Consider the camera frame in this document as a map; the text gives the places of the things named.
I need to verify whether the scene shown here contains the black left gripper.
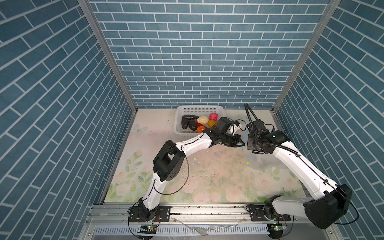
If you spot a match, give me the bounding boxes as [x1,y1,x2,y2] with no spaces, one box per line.
[218,132,246,147]

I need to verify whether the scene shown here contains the clear zip top bag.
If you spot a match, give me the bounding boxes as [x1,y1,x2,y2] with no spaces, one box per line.
[238,113,289,172]

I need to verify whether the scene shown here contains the cream white bun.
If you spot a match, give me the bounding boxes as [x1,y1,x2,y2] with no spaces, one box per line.
[197,116,210,125]

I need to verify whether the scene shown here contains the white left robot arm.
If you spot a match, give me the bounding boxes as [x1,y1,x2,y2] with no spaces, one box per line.
[138,130,246,222]

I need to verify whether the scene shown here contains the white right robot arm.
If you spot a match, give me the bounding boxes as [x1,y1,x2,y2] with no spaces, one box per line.
[247,120,352,230]

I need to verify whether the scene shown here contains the yellow lemon food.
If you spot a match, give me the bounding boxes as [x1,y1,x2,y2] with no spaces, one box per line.
[208,120,217,128]

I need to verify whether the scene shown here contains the pink cracked ball food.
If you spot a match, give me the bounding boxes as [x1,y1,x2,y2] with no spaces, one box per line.
[209,113,218,121]

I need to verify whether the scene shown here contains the small orange tangerine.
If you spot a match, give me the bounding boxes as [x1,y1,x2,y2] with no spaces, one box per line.
[197,126,206,133]

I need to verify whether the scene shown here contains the black avocado near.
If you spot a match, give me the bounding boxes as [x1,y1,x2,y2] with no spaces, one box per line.
[189,120,198,131]

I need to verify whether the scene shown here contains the black avocado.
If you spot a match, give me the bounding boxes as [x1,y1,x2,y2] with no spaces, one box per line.
[181,119,189,130]
[189,120,198,131]

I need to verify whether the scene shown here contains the black avocado far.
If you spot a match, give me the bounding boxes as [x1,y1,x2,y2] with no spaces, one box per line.
[181,119,189,130]

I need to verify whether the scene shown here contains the white perforated plastic basket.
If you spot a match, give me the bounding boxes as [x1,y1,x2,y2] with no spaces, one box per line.
[174,106,226,137]

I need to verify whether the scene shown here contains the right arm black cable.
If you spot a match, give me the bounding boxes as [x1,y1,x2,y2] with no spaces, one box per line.
[244,103,360,226]

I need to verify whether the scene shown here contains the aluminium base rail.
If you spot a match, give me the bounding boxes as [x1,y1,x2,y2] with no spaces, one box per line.
[79,204,343,240]

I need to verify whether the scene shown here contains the aluminium corner post right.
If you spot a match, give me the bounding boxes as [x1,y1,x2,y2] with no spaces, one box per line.
[272,0,343,112]

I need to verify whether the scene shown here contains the aluminium corner post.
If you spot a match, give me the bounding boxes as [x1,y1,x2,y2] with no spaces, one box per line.
[272,0,343,112]
[77,0,138,113]

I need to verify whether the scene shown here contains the aluminium corner post left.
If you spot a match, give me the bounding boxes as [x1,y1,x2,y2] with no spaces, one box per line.
[77,0,138,113]

